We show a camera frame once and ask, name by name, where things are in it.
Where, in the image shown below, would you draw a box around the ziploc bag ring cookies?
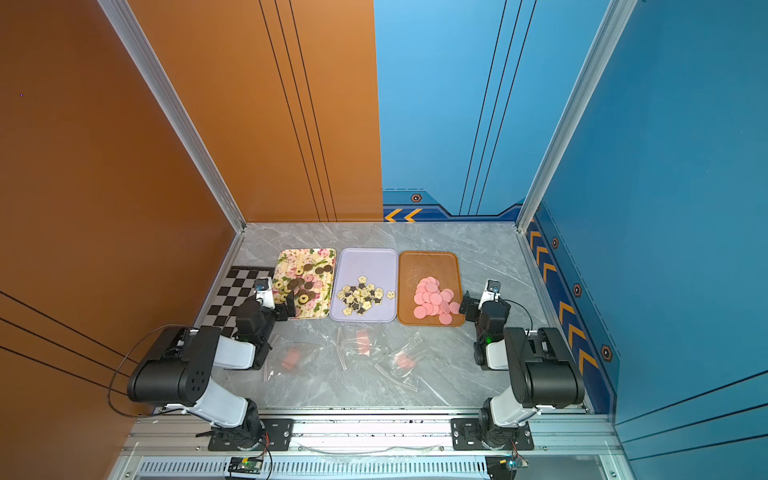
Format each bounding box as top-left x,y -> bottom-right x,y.
262,334 -> 322,382

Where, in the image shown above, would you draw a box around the poured mixed cookies pile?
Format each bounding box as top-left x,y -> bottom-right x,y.
336,276 -> 396,317

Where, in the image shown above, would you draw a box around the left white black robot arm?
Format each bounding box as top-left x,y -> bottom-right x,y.
127,293 -> 295,453

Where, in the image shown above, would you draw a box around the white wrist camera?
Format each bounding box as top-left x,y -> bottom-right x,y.
479,280 -> 501,306
253,277 -> 275,310

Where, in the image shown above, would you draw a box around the ziploc bag pink cookies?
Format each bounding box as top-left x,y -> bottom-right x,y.
375,333 -> 432,392

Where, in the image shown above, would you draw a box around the right green circuit board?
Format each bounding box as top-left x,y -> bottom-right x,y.
485,456 -> 529,480

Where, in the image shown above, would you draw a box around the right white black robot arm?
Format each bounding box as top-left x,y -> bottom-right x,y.
451,282 -> 586,451

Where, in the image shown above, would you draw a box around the left green circuit board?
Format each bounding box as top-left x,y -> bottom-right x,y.
227,457 -> 264,479

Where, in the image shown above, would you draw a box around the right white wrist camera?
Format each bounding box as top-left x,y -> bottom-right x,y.
479,280 -> 501,306

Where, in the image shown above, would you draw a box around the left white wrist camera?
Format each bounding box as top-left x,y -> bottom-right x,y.
253,277 -> 275,310

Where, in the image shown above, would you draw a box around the floral pattern tray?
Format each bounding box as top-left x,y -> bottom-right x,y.
263,247 -> 338,322

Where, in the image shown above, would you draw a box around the poured pink cookies pile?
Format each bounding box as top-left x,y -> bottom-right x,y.
409,276 -> 461,326

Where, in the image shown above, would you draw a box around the black white checkerboard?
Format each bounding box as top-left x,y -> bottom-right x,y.
198,266 -> 274,338

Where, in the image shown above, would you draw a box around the ziploc bag mixed cookies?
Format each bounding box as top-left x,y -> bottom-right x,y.
335,324 -> 386,371

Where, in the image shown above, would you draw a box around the aluminium front rail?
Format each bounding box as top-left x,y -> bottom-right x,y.
119,409 -> 624,459

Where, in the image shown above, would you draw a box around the poured ring cookies pile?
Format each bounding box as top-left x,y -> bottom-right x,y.
269,257 -> 335,317

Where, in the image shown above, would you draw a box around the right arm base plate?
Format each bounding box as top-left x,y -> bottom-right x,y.
450,418 -> 535,451

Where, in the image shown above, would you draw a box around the lavender plastic tray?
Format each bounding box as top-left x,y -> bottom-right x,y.
329,248 -> 399,323

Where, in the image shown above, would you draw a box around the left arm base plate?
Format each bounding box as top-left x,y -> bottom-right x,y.
198,417 -> 294,453

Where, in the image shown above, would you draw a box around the brown plastic tray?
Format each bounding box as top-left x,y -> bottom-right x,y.
397,251 -> 465,327

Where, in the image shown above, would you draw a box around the green circuit board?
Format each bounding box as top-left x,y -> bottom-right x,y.
227,457 -> 264,479
485,456 -> 529,480

